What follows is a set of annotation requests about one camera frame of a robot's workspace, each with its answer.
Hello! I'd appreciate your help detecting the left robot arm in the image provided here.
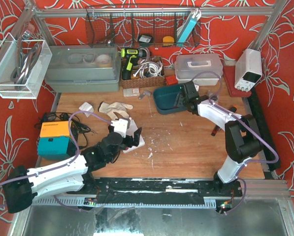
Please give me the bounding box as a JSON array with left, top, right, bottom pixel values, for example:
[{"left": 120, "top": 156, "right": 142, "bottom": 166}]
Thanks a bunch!
[{"left": 2, "top": 128, "right": 142, "bottom": 213}]

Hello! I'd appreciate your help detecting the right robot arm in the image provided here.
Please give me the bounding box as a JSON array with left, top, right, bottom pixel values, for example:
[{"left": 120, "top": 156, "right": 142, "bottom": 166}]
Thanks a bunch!
[{"left": 179, "top": 82, "right": 263, "bottom": 194}]

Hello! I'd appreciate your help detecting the teal plastic tray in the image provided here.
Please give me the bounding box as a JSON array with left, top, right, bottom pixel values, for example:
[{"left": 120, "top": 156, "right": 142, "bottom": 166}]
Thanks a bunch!
[{"left": 153, "top": 85, "right": 183, "bottom": 115}]

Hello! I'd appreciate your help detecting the small red box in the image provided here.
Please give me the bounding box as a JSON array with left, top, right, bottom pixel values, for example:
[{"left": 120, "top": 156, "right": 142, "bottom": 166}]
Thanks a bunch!
[{"left": 165, "top": 75, "right": 178, "bottom": 86}]

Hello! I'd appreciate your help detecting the white work glove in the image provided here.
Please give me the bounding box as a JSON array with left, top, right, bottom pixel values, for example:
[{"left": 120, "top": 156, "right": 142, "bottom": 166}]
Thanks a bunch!
[{"left": 98, "top": 102, "right": 133, "bottom": 120}]

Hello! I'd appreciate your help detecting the clear white storage box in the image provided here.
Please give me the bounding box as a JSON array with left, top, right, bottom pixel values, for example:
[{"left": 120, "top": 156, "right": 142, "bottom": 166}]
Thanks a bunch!
[{"left": 174, "top": 53, "right": 223, "bottom": 86}]

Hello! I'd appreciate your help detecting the woven wicker basket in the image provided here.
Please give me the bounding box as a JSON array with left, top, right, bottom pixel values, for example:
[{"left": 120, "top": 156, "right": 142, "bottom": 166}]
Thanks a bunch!
[{"left": 120, "top": 69, "right": 165, "bottom": 89}]

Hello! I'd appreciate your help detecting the small labelled parts box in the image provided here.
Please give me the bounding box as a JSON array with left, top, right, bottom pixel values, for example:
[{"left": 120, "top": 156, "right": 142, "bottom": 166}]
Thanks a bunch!
[{"left": 123, "top": 88, "right": 140, "bottom": 97}]

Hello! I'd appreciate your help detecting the white power adapter cube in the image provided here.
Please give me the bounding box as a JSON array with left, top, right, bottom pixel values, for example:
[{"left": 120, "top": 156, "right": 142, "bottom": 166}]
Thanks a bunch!
[{"left": 79, "top": 102, "right": 94, "bottom": 113}]

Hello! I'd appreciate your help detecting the red flat case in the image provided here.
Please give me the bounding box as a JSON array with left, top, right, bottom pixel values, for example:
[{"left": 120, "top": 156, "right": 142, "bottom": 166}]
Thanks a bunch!
[{"left": 223, "top": 65, "right": 252, "bottom": 98}]

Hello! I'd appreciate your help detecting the yellow tape measure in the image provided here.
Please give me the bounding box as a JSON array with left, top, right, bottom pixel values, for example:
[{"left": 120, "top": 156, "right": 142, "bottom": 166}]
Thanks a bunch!
[{"left": 163, "top": 36, "right": 175, "bottom": 47}]

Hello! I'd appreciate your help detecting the teal box device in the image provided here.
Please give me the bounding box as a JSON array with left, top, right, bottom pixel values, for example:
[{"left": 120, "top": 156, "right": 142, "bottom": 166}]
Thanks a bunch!
[{"left": 37, "top": 136, "right": 76, "bottom": 161}]

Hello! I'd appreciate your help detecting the black tape measure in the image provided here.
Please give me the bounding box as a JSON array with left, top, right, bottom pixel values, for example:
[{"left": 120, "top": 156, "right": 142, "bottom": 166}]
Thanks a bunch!
[{"left": 137, "top": 34, "right": 154, "bottom": 47}]

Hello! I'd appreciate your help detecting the white bench power supply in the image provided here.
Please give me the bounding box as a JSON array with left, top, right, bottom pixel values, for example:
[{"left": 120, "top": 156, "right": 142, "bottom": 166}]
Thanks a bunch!
[{"left": 234, "top": 49, "right": 262, "bottom": 92}]

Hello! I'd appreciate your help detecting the orange box device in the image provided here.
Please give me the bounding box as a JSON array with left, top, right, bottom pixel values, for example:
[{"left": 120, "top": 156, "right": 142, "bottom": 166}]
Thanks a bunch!
[{"left": 39, "top": 121, "right": 71, "bottom": 138}]

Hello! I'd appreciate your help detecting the light blue power strip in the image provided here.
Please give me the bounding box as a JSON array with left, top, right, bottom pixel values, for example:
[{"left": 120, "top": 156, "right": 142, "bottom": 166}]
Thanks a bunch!
[{"left": 176, "top": 8, "right": 202, "bottom": 47}]

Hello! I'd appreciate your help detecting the grey plastic toolbox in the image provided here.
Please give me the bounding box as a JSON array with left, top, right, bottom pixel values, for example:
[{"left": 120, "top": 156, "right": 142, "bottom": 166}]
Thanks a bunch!
[{"left": 45, "top": 45, "right": 121, "bottom": 93}]

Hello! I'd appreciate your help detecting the clear acrylic bin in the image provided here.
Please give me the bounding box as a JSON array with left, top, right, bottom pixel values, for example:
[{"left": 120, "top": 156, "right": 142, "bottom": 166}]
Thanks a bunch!
[{"left": 0, "top": 33, "right": 52, "bottom": 99}]

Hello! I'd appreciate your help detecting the white peg base plate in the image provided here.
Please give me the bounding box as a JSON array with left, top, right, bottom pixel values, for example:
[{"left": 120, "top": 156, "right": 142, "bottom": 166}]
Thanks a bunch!
[{"left": 123, "top": 119, "right": 145, "bottom": 153}]

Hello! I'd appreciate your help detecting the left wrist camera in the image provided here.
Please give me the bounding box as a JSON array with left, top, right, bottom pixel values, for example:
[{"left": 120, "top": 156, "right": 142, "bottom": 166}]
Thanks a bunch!
[{"left": 111, "top": 118, "right": 131, "bottom": 138}]

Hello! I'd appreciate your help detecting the metal angle bracket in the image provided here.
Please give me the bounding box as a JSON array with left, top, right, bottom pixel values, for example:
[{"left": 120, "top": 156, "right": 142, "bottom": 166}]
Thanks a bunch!
[{"left": 138, "top": 90, "right": 152, "bottom": 100}]

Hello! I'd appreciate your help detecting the white coiled cable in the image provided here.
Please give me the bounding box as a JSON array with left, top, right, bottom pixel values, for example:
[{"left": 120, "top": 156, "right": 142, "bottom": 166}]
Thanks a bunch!
[{"left": 134, "top": 61, "right": 163, "bottom": 78}]

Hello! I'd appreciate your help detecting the orange handled ratchet screwdriver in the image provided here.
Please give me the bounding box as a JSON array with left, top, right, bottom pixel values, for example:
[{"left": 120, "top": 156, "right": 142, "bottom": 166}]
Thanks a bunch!
[{"left": 211, "top": 105, "right": 237, "bottom": 136}]

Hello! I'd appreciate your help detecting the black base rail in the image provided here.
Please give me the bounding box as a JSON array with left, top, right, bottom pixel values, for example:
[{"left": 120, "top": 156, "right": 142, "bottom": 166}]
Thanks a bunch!
[{"left": 68, "top": 177, "right": 243, "bottom": 206}]

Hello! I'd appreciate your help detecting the green black cordless drill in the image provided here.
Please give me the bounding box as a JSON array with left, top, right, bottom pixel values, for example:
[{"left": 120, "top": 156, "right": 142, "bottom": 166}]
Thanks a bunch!
[{"left": 120, "top": 47, "right": 149, "bottom": 80}]

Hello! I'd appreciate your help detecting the black wire shelf basket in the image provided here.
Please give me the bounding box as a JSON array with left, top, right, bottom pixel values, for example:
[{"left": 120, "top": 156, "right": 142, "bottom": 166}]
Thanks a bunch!
[{"left": 85, "top": 4, "right": 200, "bottom": 48}]

